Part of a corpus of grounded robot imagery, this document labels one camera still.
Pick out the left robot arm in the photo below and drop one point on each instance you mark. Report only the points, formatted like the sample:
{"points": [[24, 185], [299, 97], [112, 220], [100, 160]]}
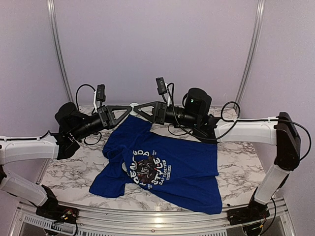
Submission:
{"points": [[74, 126]]}

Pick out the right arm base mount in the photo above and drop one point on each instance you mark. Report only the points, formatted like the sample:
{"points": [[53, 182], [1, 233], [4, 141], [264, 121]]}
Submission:
{"points": [[253, 212]]}

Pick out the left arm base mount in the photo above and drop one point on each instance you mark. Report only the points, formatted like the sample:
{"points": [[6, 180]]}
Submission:
{"points": [[51, 209]]}

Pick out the blue printed t-shirt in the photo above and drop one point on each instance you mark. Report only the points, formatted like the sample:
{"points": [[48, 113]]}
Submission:
{"points": [[179, 171]]}

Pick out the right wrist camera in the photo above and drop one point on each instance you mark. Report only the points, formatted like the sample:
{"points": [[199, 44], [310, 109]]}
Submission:
{"points": [[161, 86]]}

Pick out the right aluminium corner post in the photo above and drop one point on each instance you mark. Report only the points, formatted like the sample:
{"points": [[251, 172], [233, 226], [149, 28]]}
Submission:
{"points": [[252, 50]]}

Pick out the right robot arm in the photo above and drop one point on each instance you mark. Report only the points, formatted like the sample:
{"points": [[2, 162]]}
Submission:
{"points": [[194, 119]]}

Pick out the left aluminium corner post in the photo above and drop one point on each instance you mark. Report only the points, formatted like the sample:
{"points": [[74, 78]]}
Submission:
{"points": [[58, 49]]}

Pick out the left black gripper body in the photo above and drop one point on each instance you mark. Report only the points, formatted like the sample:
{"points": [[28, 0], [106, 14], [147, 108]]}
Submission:
{"points": [[104, 113]]}

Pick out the aluminium corner post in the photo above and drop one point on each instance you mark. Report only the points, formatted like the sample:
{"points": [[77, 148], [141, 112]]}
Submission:
{"points": [[252, 50], [58, 49]]}

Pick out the blue white round brooch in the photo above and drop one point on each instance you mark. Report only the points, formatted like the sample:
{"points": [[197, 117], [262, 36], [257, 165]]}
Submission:
{"points": [[132, 105]]}

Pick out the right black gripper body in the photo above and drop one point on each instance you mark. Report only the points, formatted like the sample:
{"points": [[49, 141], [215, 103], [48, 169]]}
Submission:
{"points": [[161, 119]]}

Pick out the aluminium front rail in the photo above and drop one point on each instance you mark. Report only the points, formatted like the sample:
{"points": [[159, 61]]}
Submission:
{"points": [[93, 221]]}

